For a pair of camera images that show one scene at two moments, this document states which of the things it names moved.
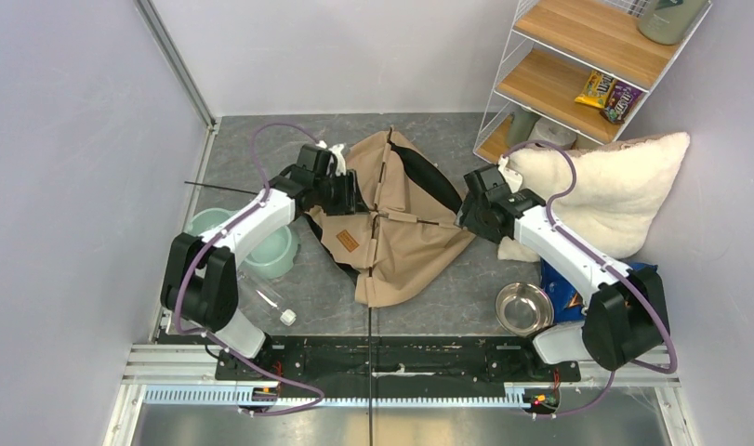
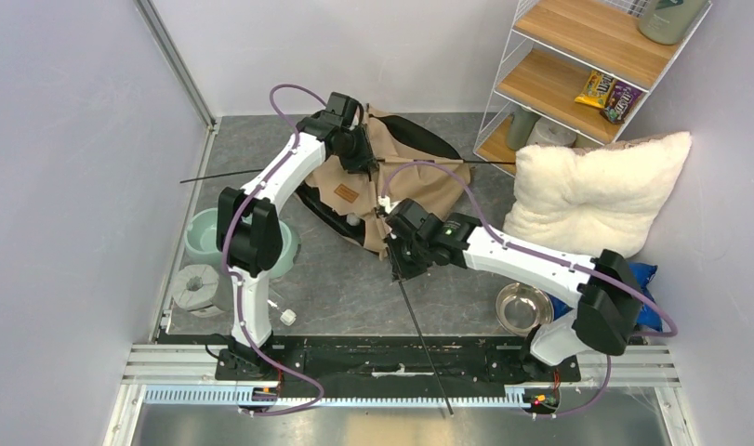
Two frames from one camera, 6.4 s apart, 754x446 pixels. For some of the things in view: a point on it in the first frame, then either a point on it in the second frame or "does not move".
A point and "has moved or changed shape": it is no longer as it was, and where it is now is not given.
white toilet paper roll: x=553 y=132 does not move
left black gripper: x=351 y=202 -> x=365 y=156
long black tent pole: x=370 y=269 -> x=428 y=347
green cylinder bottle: x=521 y=124 does not move
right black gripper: x=467 y=216 -> x=403 y=268
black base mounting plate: x=395 y=359 does not move
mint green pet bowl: x=270 y=252 does not move
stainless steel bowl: x=523 y=308 does not move
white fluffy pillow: x=620 y=190 does not move
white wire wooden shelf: x=575 y=73 does not move
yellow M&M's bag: x=596 y=89 does not move
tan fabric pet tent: x=410 y=235 has moved or changed shape
